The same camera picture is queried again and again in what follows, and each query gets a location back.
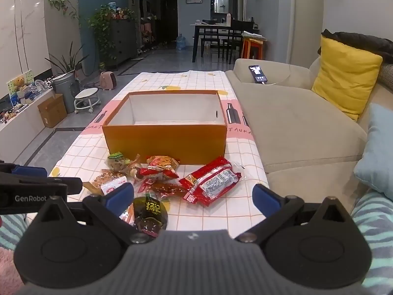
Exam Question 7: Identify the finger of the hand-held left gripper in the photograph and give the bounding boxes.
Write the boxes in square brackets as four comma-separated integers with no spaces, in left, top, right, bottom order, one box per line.
[0,161,49,179]
[0,174,83,195]

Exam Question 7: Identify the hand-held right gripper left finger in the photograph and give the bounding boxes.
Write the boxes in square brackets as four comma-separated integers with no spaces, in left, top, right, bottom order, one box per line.
[68,183,152,246]

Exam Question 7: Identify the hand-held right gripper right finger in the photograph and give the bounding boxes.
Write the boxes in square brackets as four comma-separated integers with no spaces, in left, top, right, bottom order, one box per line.
[235,184,323,244]

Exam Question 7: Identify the clear nut packet white label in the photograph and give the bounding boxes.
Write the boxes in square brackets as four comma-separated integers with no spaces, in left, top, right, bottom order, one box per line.
[91,172,128,196]

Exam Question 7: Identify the green label raisin packet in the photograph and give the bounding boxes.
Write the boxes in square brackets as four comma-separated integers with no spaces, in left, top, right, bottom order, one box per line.
[107,151,133,174]

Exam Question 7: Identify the dark green snack packet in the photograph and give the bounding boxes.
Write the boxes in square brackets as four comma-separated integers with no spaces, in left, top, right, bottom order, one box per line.
[133,195,169,238]

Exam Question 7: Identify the small red white packet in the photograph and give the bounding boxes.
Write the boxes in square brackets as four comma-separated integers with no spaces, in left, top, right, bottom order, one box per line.
[135,165,180,181]

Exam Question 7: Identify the red braised meat packet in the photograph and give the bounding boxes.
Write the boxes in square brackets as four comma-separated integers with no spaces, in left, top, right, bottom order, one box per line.
[137,178,188,198]

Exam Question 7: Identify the large red snack packet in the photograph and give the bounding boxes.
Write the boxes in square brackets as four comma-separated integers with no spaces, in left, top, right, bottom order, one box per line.
[179,156,231,189]
[182,165,242,207]

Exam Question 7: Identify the red potato stick packet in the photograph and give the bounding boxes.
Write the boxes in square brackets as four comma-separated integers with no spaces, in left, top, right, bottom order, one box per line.
[146,155,180,173]

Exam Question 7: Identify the orange cardboard box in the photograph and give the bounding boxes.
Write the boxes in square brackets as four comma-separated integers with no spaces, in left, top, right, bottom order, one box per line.
[102,90,228,165]

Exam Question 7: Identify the white low cabinet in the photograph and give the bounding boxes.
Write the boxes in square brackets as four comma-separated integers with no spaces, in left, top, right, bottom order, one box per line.
[0,98,57,157]

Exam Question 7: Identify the small brown cardboard box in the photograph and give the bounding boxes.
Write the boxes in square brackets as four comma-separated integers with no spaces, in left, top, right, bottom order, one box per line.
[37,94,67,129]

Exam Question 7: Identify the pink fluffy cloth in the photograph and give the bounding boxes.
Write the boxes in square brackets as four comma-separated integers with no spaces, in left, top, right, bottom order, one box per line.
[0,248,19,287]

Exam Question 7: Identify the beige sofa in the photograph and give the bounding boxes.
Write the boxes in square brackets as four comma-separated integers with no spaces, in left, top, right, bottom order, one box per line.
[225,31,393,216]

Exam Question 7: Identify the group of small toys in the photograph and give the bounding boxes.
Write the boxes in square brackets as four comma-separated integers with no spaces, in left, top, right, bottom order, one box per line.
[0,71,53,124]

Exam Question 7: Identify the grey round bin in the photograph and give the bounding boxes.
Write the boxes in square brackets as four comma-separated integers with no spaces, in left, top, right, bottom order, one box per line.
[51,72,81,114]

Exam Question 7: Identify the white rolling stool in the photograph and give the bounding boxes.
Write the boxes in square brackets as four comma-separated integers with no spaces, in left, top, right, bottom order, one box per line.
[74,88,101,114]

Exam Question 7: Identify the pink heater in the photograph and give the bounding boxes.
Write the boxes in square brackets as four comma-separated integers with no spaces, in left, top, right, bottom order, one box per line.
[100,71,119,90]

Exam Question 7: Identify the long-leaf green plant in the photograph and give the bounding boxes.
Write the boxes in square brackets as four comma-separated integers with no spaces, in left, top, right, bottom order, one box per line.
[44,41,89,78]

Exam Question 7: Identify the light blue pillow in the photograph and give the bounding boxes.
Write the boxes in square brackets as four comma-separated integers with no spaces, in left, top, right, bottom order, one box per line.
[353,103,393,202]

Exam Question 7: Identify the black smartphone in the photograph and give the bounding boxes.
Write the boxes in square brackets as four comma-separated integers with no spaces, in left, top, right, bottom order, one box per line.
[248,65,268,83]

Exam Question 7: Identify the checked lemon print tablecloth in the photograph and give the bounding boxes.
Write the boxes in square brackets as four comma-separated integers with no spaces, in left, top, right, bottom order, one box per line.
[49,71,271,232]

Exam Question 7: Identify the yellow pillow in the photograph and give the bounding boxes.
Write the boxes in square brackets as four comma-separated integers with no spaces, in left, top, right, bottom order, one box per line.
[311,35,383,121]

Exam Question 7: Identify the dark grey cabinet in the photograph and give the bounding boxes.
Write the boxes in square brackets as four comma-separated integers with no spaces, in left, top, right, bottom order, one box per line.
[107,18,137,68]

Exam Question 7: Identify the orange stool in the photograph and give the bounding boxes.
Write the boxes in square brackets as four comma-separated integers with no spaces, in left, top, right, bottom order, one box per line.
[241,32,267,60]

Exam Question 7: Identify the trailing ivy plant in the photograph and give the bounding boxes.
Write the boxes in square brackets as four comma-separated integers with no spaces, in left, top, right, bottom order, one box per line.
[88,4,119,63]

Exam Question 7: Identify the black dining chair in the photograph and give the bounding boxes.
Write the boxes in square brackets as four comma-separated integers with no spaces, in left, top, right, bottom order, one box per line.
[201,19,222,58]
[222,20,247,65]

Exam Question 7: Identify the grey woven pillow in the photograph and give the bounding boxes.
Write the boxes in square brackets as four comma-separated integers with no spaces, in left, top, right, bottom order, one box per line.
[378,63,393,90]

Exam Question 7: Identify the dark dining table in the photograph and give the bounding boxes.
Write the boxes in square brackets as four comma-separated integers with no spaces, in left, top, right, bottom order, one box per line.
[190,21,246,63]

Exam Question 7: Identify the dark jacket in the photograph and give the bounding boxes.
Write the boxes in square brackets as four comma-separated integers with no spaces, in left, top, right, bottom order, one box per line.
[318,29,393,65]

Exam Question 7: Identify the white charging cable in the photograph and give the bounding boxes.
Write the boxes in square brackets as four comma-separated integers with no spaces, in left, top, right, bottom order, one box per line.
[263,64,309,86]

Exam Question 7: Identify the hanging wall plant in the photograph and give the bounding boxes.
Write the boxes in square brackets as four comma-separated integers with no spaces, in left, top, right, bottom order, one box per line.
[47,0,81,23]

